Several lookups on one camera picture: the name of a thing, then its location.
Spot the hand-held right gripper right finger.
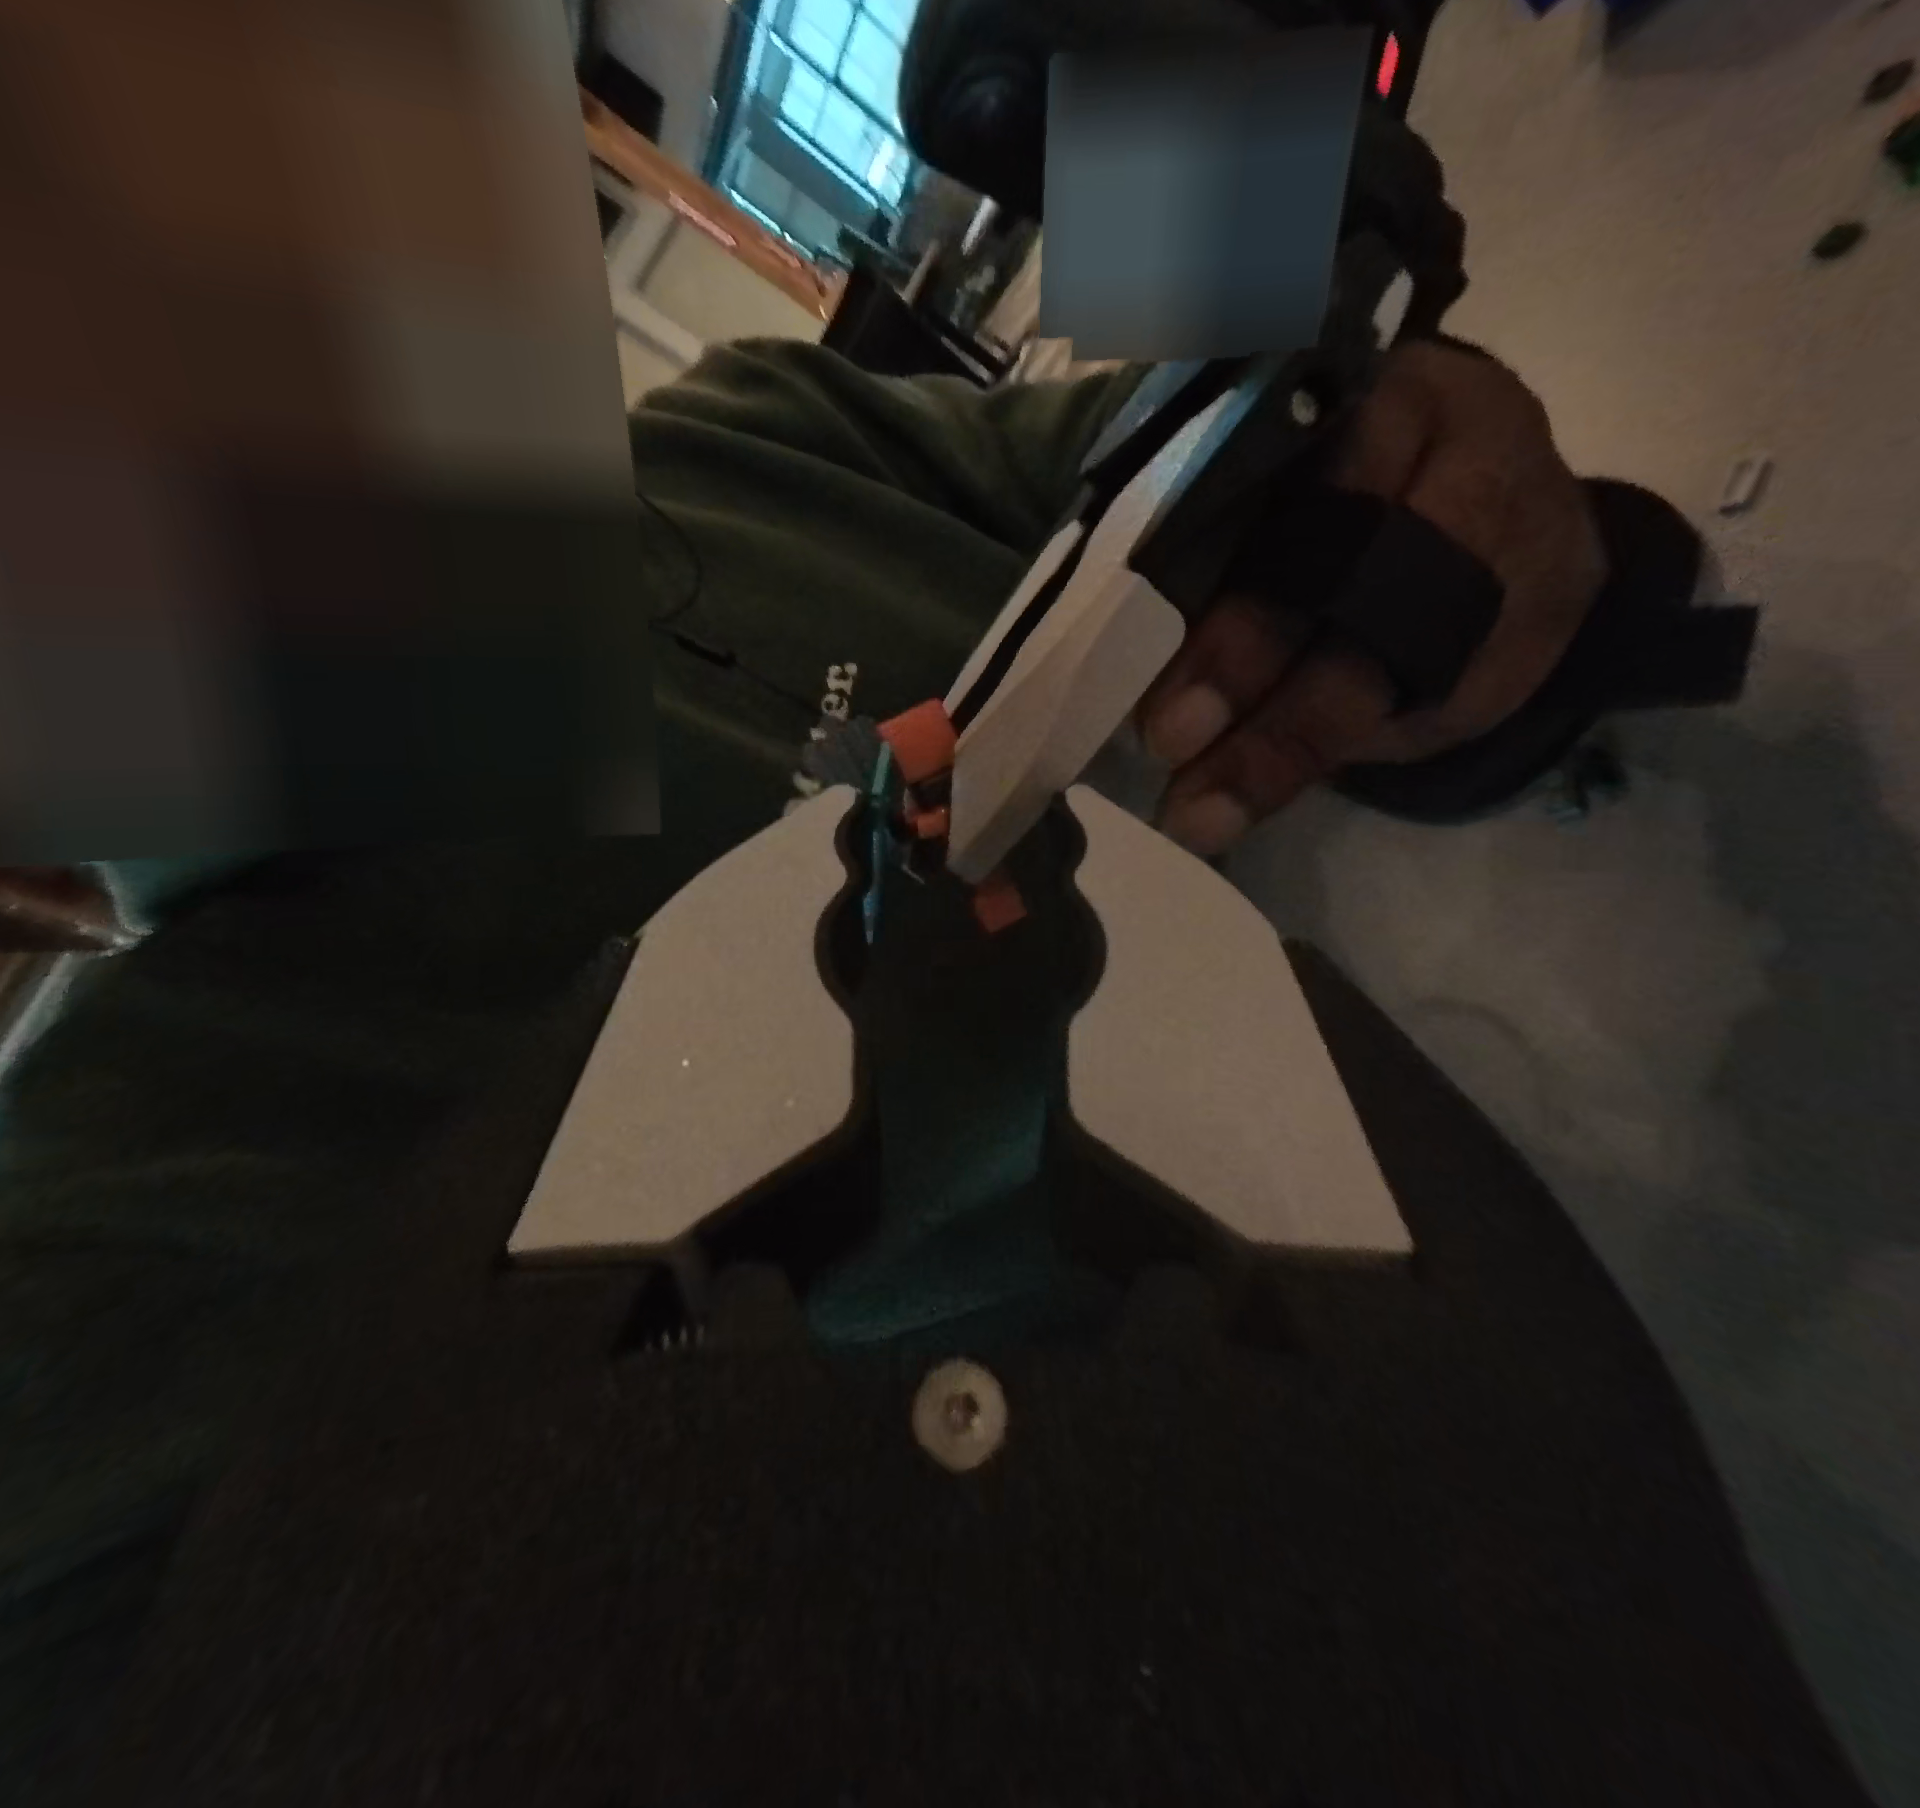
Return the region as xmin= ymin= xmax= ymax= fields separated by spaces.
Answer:
xmin=1036 ymin=784 xmax=1416 ymax=1258

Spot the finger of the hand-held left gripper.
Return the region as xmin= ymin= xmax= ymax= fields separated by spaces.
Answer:
xmin=946 ymin=528 xmax=1186 ymax=884
xmin=946 ymin=371 xmax=1277 ymax=733

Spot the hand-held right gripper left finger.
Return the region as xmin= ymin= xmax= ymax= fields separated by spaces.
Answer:
xmin=506 ymin=793 xmax=901 ymax=1261

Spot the orange toy brick figure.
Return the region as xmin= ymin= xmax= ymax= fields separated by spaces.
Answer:
xmin=816 ymin=701 xmax=1036 ymax=935

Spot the teal toy pickaxe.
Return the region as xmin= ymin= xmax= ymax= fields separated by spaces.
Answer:
xmin=840 ymin=728 xmax=920 ymax=947

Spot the grey desk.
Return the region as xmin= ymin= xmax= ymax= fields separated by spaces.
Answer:
xmin=1170 ymin=0 xmax=1920 ymax=1808

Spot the person's left hand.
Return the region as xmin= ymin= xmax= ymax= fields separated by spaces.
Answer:
xmin=1138 ymin=334 xmax=1759 ymax=853

